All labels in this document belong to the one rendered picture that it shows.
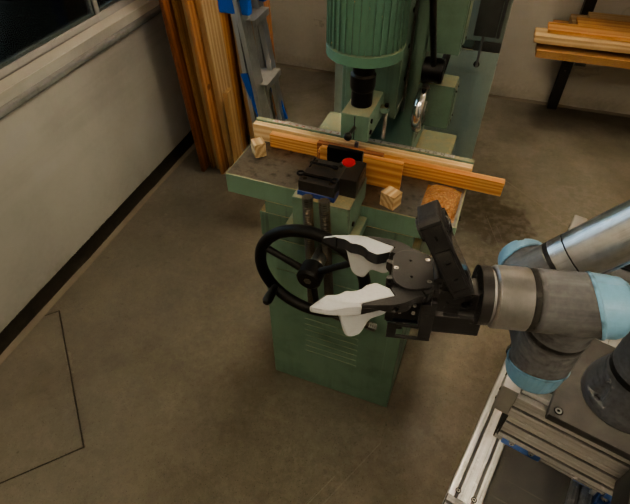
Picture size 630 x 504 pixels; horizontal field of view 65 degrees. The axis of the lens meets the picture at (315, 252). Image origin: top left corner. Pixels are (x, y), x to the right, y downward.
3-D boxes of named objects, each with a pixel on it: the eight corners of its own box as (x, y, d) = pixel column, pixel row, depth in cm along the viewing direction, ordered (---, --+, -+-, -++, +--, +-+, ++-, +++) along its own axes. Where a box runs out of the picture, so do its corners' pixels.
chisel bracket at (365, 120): (339, 143, 124) (340, 112, 118) (356, 116, 133) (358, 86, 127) (368, 149, 122) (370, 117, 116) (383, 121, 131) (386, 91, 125)
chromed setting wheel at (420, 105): (406, 139, 130) (412, 95, 121) (416, 117, 138) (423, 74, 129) (417, 141, 129) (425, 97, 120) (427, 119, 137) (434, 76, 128)
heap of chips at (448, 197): (417, 214, 117) (418, 205, 115) (428, 184, 125) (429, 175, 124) (453, 223, 115) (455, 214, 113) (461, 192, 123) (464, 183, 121)
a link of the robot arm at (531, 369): (549, 334, 73) (576, 285, 66) (566, 403, 65) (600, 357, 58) (494, 329, 74) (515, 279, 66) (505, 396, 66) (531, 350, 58)
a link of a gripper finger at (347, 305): (319, 356, 55) (391, 332, 58) (321, 317, 51) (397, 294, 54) (308, 336, 57) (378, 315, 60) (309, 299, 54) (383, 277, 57)
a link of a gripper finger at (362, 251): (321, 267, 67) (379, 296, 63) (322, 232, 64) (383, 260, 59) (334, 257, 69) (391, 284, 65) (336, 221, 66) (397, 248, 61)
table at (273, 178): (209, 212, 127) (205, 194, 123) (260, 150, 147) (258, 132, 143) (445, 274, 112) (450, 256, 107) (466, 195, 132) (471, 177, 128)
